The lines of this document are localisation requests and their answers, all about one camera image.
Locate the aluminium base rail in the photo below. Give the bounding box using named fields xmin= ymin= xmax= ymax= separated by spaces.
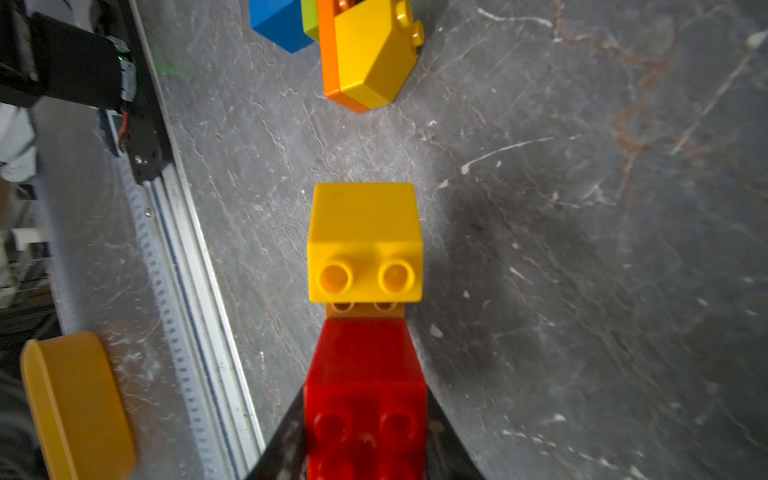
xmin=115 ymin=1 xmax=264 ymax=479

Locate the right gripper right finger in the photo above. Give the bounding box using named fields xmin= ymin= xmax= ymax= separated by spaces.
xmin=425 ymin=388 xmax=485 ymax=480

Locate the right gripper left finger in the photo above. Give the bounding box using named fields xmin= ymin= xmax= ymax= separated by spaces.
xmin=245 ymin=388 xmax=308 ymax=480

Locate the brown lego plate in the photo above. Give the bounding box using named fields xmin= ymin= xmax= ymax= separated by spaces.
xmin=325 ymin=302 xmax=405 ymax=319

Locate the blue lego block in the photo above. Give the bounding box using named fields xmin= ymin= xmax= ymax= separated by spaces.
xmin=248 ymin=0 xmax=314 ymax=53

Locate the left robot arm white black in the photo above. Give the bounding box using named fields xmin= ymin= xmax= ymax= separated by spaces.
xmin=1 ymin=1 xmax=138 ymax=110

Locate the red lego brick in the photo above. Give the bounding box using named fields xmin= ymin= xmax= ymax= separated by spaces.
xmin=304 ymin=318 xmax=427 ymax=479

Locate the yellow lego brick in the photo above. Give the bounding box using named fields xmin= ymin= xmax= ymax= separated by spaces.
xmin=307 ymin=183 xmax=424 ymax=304
xmin=334 ymin=0 xmax=425 ymax=110

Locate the lime green lego plate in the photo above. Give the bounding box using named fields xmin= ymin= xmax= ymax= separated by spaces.
xmin=301 ymin=0 xmax=320 ymax=43

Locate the orange 2x4 lego plate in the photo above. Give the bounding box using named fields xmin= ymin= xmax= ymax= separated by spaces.
xmin=316 ymin=0 xmax=369 ymax=114

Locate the yellow round container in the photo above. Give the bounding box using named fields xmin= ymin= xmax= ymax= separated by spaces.
xmin=21 ymin=332 xmax=136 ymax=479

